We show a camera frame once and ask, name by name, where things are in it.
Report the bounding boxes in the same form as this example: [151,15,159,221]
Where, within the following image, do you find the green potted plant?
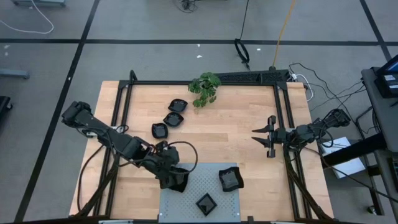
[188,72,222,109]

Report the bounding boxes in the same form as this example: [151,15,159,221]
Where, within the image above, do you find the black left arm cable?
[167,141,199,175]

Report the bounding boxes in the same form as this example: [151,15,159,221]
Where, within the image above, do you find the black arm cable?
[318,126,336,149]
[167,141,199,175]

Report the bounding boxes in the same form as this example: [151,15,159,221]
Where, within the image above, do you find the black base cable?
[76,144,105,213]

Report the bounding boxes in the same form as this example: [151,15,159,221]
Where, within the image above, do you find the black cable bundle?
[172,0,200,14]

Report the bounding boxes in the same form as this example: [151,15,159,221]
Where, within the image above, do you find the black wavy square plate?
[218,166,244,193]

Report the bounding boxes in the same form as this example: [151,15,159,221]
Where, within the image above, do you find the grey floor bar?
[0,68,30,79]

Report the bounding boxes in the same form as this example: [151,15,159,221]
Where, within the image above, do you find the grey perforated metal shelf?
[158,162,242,224]

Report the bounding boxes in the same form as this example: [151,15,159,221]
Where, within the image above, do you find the black floor cables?
[288,62,368,122]

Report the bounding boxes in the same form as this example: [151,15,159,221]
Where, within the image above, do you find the black laptop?
[374,55,398,99]

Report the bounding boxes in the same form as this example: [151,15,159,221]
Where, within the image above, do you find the black hanging cable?
[233,0,251,71]

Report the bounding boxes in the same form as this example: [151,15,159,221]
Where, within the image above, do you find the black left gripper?
[154,141,189,189]

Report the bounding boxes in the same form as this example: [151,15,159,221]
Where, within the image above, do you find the black desk leg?
[323,133,386,167]

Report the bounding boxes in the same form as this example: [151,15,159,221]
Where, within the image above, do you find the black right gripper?
[251,115,292,159]

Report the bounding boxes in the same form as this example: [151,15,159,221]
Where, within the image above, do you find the black small square plate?
[195,192,218,217]

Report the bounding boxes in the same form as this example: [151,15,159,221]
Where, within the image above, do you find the black aluminium table frame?
[74,68,335,224]

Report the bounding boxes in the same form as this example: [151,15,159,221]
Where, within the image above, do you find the black chair base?
[0,95,13,121]

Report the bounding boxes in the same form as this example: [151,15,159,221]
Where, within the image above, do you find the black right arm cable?
[318,126,336,149]

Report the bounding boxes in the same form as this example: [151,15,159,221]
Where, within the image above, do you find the white power cable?
[290,73,314,103]

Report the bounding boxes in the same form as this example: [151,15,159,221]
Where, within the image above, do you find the grey desk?
[361,67,398,224]

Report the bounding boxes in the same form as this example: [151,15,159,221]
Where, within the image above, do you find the white floor cable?
[0,0,55,35]

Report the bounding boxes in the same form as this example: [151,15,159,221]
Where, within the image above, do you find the white box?
[320,136,367,180]

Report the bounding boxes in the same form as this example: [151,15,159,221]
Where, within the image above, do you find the yellow hanging cable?
[272,0,296,70]

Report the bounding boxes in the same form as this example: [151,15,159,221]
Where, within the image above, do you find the black leaf-shaped plate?
[162,112,184,128]
[150,123,169,140]
[167,98,188,113]
[169,167,190,194]

